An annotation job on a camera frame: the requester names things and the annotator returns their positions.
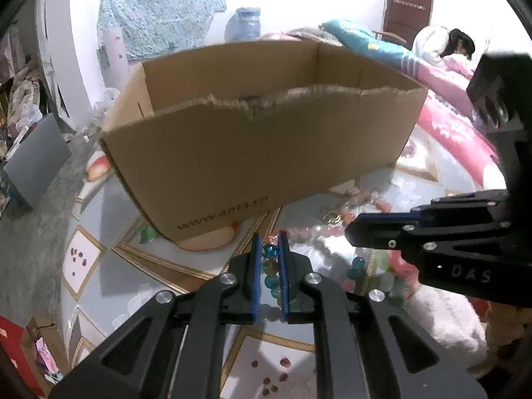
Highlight multicolour glass bead bracelet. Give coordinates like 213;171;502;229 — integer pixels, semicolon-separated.
259;234;369;296

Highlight person right hand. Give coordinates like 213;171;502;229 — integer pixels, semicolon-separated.
486;302;531;370

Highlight pink floral blanket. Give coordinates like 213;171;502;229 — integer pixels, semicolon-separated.
413;54;506;190

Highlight brown cardboard box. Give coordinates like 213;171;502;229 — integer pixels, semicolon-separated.
100;41;427;242

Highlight teal patterned pillow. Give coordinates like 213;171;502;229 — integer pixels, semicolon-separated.
321;19;418;63

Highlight person in white top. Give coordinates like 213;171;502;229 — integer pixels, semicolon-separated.
411;25;476;66

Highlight dark red wooden door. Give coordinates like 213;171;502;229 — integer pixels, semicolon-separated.
383;0;433;49

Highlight blue water jug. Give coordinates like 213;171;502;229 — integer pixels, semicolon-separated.
224;7;261;42

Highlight red gift box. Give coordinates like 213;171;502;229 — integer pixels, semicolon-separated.
0;316;43;397

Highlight grey storage box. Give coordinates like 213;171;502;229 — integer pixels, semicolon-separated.
1;114;71;209

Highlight blue floral hanging cloth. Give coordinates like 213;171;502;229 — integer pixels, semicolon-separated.
96;0;226;61

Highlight hanging clothes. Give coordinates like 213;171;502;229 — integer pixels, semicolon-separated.
1;24;46;132

